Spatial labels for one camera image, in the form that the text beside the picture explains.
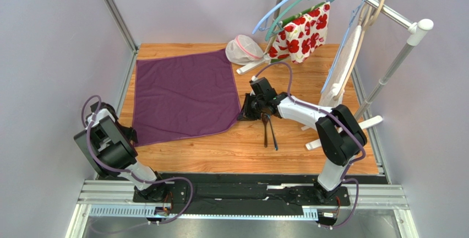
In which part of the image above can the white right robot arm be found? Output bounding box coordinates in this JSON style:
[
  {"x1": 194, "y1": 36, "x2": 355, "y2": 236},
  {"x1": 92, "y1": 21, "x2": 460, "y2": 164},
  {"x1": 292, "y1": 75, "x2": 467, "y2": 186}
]
[{"x1": 237, "y1": 77, "x2": 367, "y2": 202}]

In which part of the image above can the metal clothes rack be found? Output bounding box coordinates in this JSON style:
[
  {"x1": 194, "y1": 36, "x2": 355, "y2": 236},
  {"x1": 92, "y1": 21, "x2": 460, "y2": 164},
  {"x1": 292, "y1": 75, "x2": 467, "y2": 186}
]
[{"x1": 237, "y1": 0, "x2": 434, "y2": 132}]

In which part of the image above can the red poppy floral cloth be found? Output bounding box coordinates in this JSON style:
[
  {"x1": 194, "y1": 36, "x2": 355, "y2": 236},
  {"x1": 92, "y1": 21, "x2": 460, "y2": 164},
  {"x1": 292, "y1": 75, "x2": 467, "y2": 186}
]
[{"x1": 267, "y1": 2, "x2": 331, "y2": 63}]

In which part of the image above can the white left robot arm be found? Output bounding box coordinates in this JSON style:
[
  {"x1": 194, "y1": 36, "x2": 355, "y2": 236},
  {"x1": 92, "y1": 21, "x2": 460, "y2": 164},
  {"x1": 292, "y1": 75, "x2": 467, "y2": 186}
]
[{"x1": 73, "y1": 102, "x2": 169, "y2": 202}]

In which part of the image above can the white towel on hanger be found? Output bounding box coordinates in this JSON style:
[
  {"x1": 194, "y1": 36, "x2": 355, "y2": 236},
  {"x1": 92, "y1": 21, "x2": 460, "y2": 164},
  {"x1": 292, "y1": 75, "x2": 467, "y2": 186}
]
[{"x1": 319, "y1": 25, "x2": 362, "y2": 107}]

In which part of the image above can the white mesh laundry bag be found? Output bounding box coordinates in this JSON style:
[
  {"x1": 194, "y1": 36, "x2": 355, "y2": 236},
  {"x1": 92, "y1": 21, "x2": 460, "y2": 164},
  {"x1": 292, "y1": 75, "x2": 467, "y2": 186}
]
[{"x1": 225, "y1": 35, "x2": 264, "y2": 65}]

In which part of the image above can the purple cloth napkin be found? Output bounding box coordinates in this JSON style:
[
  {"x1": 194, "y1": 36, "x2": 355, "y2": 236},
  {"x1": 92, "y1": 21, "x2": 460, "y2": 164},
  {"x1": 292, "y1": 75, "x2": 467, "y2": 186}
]
[{"x1": 132, "y1": 49, "x2": 241, "y2": 147}]

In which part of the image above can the blue thin wire hanger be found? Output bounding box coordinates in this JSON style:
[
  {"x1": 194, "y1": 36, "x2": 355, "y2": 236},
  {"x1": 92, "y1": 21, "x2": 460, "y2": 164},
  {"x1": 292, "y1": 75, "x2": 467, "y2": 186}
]
[{"x1": 321, "y1": 0, "x2": 366, "y2": 94}]

